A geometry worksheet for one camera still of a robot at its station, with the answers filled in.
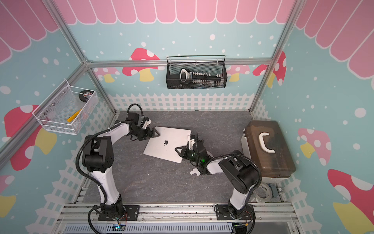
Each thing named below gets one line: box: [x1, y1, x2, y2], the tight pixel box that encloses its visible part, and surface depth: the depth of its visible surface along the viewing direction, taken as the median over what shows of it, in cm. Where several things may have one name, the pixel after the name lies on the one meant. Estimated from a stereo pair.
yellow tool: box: [67, 108, 82, 123], surface depth 72 cm
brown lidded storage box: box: [241, 119, 297, 183], surface depth 82 cm
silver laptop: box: [143, 126, 192, 164], surface depth 96 cm
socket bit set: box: [179, 68, 225, 89], surface depth 90 cm
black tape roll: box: [78, 89, 95, 103], surface depth 82 cm
